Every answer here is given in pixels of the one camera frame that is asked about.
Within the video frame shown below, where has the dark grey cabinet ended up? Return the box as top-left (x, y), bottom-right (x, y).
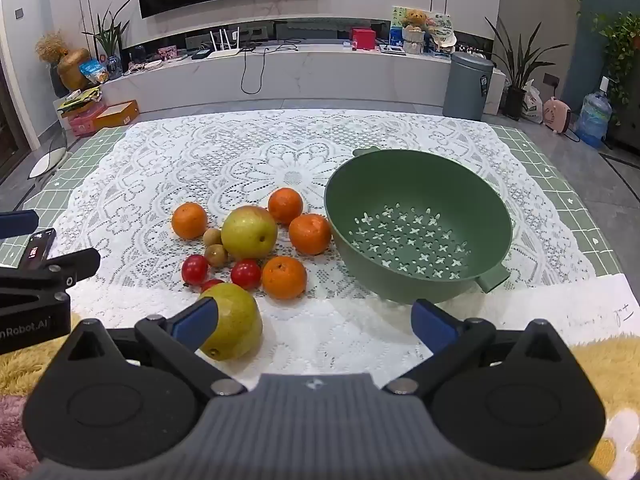
top-left (612, 110), bottom-right (640, 152)

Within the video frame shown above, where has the pink fluffy blanket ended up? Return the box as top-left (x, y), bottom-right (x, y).
top-left (0, 394), bottom-right (42, 480)

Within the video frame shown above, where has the grey trash can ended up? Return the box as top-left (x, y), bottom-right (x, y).
top-left (442, 51), bottom-right (496, 122)

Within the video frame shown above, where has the long-leaf potted plant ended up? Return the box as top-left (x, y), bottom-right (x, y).
top-left (485, 16), bottom-right (557, 121)

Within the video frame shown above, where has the orange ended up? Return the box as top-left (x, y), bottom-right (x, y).
top-left (261, 255), bottom-right (308, 301)
top-left (267, 187), bottom-right (305, 226)
top-left (171, 202), bottom-right (209, 240)
top-left (288, 213), bottom-right (333, 256)

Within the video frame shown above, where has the green checked mat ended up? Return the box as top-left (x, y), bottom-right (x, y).
top-left (0, 122), bottom-right (628, 281)

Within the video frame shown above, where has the orange cardboard box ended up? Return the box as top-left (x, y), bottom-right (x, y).
top-left (94, 100), bottom-right (141, 131)

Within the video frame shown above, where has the brown teddy bear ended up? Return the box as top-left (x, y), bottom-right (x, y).
top-left (401, 8), bottom-right (429, 55)

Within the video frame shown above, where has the yellow-green apple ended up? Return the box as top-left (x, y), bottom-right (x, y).
top-left (197, 282), bottom-right (264, 362)

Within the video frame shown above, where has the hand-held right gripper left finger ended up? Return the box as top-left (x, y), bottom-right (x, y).
top-left (52, 297), bottom-right (248, 401)

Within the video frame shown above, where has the slim-leaf potted plant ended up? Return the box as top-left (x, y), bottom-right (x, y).
top-left (82, 0), bottom-right (133, 81)

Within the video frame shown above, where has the white television console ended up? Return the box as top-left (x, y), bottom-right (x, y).
top-left (100, 42), bottom-right (506, 116)

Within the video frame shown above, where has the white paper sheet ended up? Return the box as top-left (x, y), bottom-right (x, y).
top-left (492, 272), bottom-right (640, 350)

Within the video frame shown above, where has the white plastic bag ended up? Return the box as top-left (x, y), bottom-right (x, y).
top-left (520, 80), bottom-right (544, 125)

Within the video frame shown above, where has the black cable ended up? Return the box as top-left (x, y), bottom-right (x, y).
top-left (241, 45), bottom-right (267, 95)

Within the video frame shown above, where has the leafy green plant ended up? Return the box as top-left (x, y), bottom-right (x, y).
top-left (592, 10), bottom-right (640, 126)

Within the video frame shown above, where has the red-blushed yellow apple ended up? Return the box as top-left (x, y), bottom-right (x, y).
top-left (220, 205), bottom-right (279, 261)

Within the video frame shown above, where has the blue water bottle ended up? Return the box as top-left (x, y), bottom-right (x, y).
top-left (574, 76), bottom-right (613, 148)

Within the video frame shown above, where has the white router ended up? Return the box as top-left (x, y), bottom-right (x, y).
top-left (210, 27), bottom-right (242, 57)

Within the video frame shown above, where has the red box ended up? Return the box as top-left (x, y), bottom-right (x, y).
top-left (351, 28), bottom-right (377, 52)

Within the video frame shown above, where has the white round floor disc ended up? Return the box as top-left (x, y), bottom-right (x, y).
top-left (29, 147), bottom-right (68, 179)

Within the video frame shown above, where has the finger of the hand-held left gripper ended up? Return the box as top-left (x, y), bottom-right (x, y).
top-left (0, 247), bottom-right (102, 311)
top-left (0, 210), bottom-right (40, 239)

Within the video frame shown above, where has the blue snack bag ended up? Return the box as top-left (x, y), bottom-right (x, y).
top-left (80, 58), bottom-right (110, 85)

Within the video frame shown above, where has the white lace tablecloth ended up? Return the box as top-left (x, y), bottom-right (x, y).
top-left (47, 110), bottom-right (598, 378)

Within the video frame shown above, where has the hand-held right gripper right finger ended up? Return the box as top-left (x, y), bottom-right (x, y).
top-left (382, 299), bottom-right (578, 401)

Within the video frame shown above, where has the golden vase with dried flowers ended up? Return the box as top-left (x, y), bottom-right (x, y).
top-left (35, 32), bottom-right (93, 93)

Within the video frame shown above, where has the green plastic colander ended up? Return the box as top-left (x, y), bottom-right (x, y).
top-left (324, 146), bottom-right (513, 306)

